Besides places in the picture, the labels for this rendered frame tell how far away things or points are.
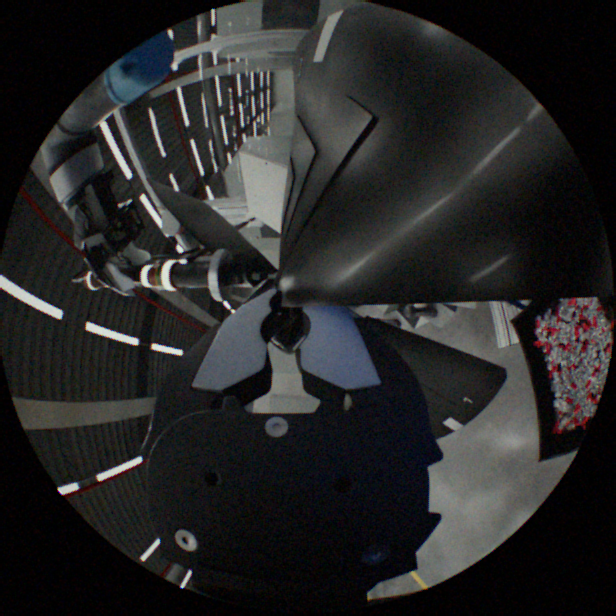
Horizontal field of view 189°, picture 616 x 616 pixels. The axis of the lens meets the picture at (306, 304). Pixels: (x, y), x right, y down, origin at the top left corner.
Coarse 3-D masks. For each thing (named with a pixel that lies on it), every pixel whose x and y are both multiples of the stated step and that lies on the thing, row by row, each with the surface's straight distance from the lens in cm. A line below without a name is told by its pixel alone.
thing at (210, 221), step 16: (160, 192) 37; (176, 192) 44; (176, 208) 36; (192, 208) 41; (208, 208) 47; (192, 224) 34; (208, 224) 38; (224, 224) 42; (208, 240) 33; (224, 240) 36; (240, 240) 39
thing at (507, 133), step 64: (320, 64) 10; (384, 64) 6; (448, 64) 5; (320, 128) 8; (384, 128) 5; (448, 128) 4; (512, 128) 4; (320, 192) 7; (384, 192) 4; (448, 192) 4; (512, 192) 3; (576, 192) 4; (320, 256) 7; (384, 256) 4; (448, 256) 4; (512, 256) 3; (576, 256) 4
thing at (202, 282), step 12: (180, 264) 29; (192, 264) 28; (204, 264) 27; (228, 264) 26; (84, 276) 52; (180, 276) 28; (192, 276) 27; (204, 276) 26; (228, 276) 25; (240, 276) 25
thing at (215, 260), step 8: (184, 256) 33; (192, 256) 30; (200, 256) 32; (208, 256) 30; (216, 256) 24; (224, 256) 25; (232, 256) 28; (216, 264) 23; (224, 264) 25; (232, 264) 28; (216, 272) 23; (216, 280) 23; (216, 288) 24; (224, 288) 26; (232, 288) 29; (216, 296) 25; (224, 296) 26
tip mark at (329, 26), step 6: (330, 18) 12; (336, 18) 11; (330, 24) 11; (324, 30) 12; (330, 30) 11; (324, 36) 11; (330, 36) 10; (324, 42) 11; (318, 48) 12; (324, 48) 11; (318, 54) 11; (318, 60) 11
